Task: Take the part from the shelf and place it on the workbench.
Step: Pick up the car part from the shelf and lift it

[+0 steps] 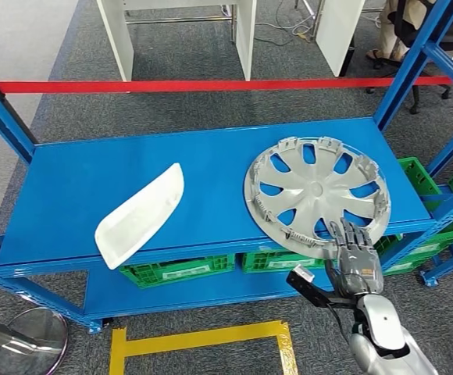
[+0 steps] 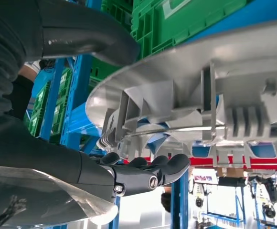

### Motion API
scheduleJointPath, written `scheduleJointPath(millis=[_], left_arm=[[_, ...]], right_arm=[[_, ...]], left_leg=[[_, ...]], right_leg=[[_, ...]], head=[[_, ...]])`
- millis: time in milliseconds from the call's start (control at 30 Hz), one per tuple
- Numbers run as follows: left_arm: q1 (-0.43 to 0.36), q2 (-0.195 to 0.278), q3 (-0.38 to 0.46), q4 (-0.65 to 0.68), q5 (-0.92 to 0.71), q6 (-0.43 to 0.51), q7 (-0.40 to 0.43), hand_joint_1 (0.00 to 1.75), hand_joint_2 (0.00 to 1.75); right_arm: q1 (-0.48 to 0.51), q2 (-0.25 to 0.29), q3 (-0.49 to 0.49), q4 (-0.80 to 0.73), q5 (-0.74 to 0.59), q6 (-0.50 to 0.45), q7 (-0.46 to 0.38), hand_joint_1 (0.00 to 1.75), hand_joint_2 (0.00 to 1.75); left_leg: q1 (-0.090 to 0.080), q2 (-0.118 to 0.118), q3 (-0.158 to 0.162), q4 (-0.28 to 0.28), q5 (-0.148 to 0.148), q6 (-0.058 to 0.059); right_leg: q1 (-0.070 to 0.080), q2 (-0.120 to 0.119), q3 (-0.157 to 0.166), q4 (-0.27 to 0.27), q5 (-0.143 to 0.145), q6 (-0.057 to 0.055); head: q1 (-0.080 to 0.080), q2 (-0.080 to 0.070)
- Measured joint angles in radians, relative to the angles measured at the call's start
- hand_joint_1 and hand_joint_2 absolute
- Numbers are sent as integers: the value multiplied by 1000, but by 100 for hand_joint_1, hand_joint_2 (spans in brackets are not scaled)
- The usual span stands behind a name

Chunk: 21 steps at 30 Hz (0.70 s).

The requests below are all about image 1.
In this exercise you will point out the white desk panel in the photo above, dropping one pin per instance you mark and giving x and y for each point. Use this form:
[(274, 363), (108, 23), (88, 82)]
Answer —
[(339, 31)]

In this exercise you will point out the person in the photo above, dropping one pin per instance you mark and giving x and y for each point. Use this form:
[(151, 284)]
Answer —
[(386, 31)]

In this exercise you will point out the silver plastic hubcap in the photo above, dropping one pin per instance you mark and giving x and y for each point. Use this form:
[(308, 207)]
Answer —
[(312, 191)]

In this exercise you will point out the white desk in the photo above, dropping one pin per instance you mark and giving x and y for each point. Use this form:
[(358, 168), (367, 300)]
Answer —
[(245, 36)]

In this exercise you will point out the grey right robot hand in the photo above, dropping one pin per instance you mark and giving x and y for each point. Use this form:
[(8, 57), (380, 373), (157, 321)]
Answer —
[(359, 269)]

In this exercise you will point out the blue metal shelf rack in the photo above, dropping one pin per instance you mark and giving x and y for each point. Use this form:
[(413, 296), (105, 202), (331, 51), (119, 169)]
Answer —
[(133, 171), (445, 266)]

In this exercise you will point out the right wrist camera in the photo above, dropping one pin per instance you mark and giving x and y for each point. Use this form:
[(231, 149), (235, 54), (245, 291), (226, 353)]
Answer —
[(308, 290)]

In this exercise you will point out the white plastic trim part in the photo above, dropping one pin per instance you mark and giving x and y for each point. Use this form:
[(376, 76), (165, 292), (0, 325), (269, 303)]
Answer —
[(138, 217)]

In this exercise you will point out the red barrier tape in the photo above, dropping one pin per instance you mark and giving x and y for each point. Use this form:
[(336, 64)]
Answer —
[(171, 85)]

